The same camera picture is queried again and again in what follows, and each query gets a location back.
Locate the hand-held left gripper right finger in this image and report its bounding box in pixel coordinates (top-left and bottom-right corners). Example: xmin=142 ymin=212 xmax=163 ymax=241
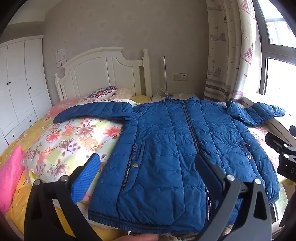
xmin=195 ymin=153 xmax=273 ymax=241

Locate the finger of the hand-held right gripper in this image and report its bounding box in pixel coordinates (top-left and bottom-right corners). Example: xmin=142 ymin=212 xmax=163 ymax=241
xmin=265 ymin=132 xmax=296 ymax=163

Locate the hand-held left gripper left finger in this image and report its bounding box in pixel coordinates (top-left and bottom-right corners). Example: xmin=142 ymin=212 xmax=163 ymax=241
xmin=24 ymin=153 xmax=101 ymax=241

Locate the blue quilted jacket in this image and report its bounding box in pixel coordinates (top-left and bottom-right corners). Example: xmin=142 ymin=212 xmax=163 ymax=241
xmin=53 ymin=97 xmax=286 ymax=234

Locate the person's left hand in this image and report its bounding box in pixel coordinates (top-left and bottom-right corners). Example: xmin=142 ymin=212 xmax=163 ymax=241
xmin=114 ymin=234 xmax=159 ymax=241

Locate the window sill ledge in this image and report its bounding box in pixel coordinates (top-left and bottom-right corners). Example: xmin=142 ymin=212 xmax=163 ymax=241
xmin=242 ymin=96 xmax=296 ymax=150

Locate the window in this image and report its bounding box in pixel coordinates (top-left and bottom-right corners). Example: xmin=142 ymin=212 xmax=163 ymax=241
xmin=252 ymin=0 xmax=296 ymax=99

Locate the yellow bed sheet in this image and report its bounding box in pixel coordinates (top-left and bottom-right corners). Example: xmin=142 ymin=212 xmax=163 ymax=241
xmin=0 ymin=113 xmax=77 ymax=235

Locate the pink blanket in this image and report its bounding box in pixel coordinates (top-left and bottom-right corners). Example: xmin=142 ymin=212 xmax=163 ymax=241
xmin=47 ymin=98 xmax=89 ymax=116

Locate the pink cloth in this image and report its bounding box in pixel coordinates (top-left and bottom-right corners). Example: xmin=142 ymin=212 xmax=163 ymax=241
xmin=0 ymin=145 xmax=26 ymax=215

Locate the white nightstand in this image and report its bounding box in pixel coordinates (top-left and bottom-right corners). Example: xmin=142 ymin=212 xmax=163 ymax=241
xmin=150 ymin=93 xmax=197 ymax=103

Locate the patterned pillow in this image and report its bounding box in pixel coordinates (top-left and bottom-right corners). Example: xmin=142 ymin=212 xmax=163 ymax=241
xmin=87 ymin=86 xmax=118 ymax=99

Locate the cream pillow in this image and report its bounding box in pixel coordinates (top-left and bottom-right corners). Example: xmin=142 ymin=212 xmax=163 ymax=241
xmin=116 ymin=88 xmax=135 ymax=99

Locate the yellow blanket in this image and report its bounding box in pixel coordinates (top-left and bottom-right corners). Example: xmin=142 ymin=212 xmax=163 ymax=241
xmin=132 ymin=95 xmax=151 ymax=104

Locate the printed curtain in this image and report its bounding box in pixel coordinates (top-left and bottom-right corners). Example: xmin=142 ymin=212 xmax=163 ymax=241
xmin=203 ymin=0 xmax=262 ymax=103

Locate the white bed headboard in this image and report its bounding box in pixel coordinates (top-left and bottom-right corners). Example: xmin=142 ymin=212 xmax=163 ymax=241
xmin=55 ymin=47 xmax=152 ymax=101

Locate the white wardrobe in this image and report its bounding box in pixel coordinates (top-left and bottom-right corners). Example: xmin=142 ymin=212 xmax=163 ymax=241
xmin=0 ymin=35 xmax=53 ymax=145

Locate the paper wall notice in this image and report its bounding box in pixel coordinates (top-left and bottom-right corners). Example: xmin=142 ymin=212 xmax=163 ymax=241
xmin=55 ymin=47 xmax=66 ymax=61

